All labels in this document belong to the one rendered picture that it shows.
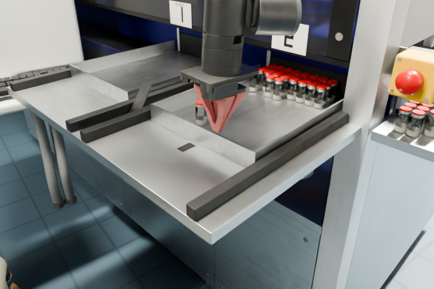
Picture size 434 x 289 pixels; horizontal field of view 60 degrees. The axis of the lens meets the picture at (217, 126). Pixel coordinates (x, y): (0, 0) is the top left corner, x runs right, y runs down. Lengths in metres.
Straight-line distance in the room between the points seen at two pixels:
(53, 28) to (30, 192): 1.10
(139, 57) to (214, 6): 0.64
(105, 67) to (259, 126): 0.51
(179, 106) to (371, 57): 0.38
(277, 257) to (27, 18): 1.02
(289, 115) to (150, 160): 0.30
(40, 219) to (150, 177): 1.46
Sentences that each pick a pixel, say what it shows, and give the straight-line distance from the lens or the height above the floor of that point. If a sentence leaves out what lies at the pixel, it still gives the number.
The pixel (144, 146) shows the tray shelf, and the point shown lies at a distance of 0.66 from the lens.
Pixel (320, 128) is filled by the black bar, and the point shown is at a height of 0.90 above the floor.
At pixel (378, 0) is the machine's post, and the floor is 1.11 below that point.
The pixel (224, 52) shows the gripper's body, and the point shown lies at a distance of 0.51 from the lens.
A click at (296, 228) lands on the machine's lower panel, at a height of 0.56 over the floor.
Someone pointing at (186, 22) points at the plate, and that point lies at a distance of 1.01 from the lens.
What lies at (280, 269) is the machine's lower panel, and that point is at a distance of 1.11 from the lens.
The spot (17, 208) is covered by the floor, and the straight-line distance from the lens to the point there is 2.14.
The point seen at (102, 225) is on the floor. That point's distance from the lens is 1.88.
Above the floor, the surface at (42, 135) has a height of 0.53.
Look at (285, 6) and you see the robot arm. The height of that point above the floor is 1.12.
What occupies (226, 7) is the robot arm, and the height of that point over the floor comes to 1.13.
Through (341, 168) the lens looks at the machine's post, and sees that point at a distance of 0.82.
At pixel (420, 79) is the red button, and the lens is 0.67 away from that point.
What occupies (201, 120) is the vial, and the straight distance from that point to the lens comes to 0.71.
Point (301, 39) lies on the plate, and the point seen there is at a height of 1.02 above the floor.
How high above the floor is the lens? 1.21
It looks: 27 degrees down
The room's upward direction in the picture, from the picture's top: straight up
